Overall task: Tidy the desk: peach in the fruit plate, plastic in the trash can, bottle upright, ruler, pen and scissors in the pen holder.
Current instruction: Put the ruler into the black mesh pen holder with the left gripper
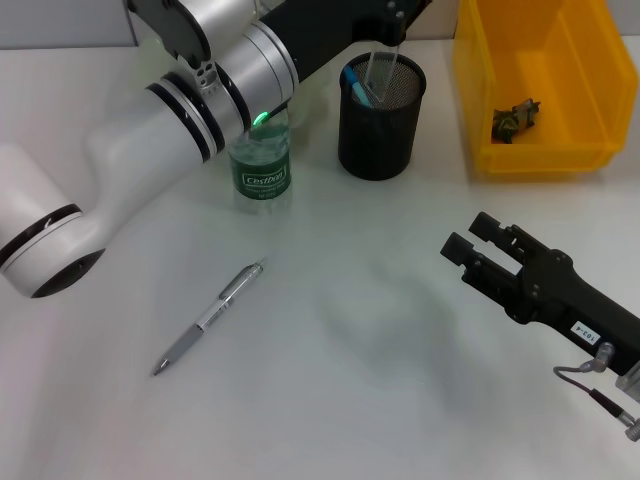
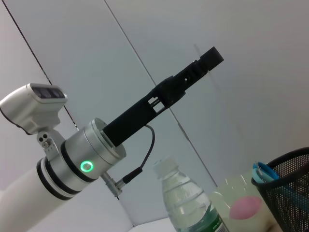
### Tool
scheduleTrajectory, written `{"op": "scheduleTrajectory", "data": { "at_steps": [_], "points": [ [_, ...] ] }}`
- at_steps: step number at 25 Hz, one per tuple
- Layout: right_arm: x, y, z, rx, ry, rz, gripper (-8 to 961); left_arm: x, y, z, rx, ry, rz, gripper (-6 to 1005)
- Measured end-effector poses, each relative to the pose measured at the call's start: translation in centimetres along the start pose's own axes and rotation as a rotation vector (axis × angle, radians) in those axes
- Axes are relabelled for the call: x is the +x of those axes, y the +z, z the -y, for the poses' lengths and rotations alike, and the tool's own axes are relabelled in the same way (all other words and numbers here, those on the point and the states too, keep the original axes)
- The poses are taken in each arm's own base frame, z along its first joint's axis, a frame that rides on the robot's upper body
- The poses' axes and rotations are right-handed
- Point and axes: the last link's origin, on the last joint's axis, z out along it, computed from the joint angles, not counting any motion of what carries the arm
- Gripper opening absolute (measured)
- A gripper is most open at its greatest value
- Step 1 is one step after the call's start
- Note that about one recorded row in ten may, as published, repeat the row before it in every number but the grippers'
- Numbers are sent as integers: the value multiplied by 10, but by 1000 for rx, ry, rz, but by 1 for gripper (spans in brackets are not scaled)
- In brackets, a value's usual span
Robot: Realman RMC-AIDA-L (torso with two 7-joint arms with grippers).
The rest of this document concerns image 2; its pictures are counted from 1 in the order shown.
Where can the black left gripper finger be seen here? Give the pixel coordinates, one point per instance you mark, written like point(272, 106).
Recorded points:
point(210, 58)

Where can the blue scissors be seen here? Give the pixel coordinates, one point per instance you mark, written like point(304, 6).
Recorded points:
point(264, 172)

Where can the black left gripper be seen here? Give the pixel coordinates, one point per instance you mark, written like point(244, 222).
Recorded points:
point(135, 116)

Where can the translucent green fruit plate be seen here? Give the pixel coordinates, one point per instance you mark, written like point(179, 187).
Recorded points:
point(224, 193)

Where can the clear green-label water bottle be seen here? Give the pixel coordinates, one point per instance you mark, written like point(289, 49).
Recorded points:
point(186, 200)

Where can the pink toy peach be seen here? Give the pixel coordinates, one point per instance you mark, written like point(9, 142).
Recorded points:
point(245, 207)

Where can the black mesh pen holder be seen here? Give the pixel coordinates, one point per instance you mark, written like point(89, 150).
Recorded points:
point(289, 193)

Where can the clear plastic ruler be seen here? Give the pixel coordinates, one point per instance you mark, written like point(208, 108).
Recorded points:
point(197, 49)

